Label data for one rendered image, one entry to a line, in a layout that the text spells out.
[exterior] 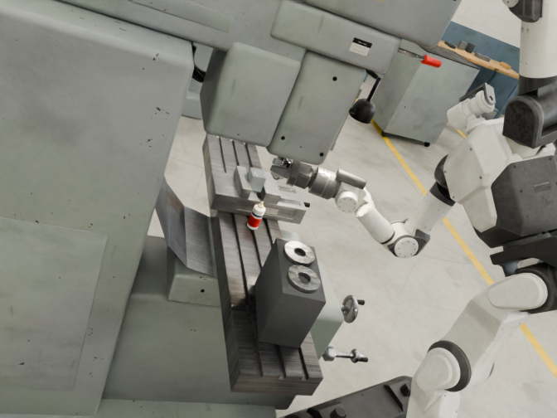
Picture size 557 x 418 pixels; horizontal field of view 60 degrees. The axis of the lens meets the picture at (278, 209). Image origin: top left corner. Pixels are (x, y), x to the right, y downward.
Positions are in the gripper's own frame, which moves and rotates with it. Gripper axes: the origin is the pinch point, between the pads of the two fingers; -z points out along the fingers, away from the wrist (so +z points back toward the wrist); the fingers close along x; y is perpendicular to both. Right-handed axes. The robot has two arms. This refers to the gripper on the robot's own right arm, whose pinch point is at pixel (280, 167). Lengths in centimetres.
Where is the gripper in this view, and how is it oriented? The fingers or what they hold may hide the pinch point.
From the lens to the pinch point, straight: 152.9
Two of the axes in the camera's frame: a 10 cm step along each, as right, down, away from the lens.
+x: -1.2, 5.1, -8.5
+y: -3.4, 7.9, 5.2
